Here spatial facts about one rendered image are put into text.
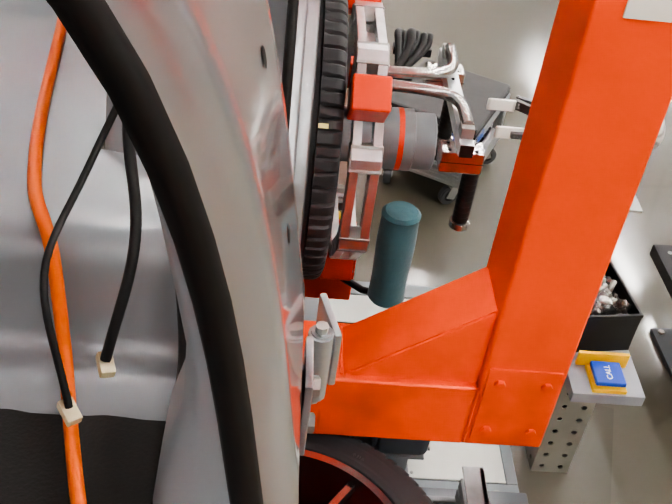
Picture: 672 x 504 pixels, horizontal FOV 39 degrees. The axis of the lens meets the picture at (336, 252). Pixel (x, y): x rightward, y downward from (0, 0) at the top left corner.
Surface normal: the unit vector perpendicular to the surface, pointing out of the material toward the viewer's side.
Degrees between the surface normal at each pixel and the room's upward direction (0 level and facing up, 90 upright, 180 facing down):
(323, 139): 60
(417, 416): 90
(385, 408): 90
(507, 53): 0
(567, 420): 90
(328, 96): 46
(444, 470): 0
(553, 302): 90
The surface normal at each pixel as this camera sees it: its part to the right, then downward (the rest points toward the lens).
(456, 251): 0.11, -0.77
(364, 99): 0.09, -0.10
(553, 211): 0.01, 0.63
